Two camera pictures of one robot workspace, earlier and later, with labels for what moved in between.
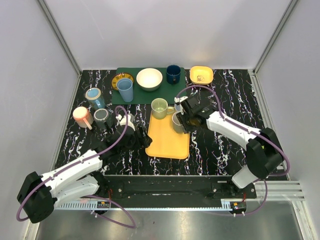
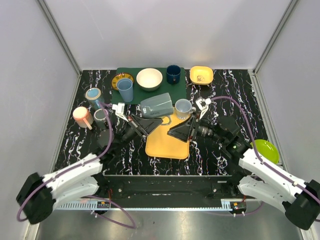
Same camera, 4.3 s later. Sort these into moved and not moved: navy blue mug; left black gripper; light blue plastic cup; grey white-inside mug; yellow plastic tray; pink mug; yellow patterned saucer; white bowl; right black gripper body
Moved: right black gripper body; grey white-inside mug; left black gripper
Not moved: yellow patterned saucer; pink mug; yellow plastic tray; light blue plastic cup; white bowl; navy blue mug
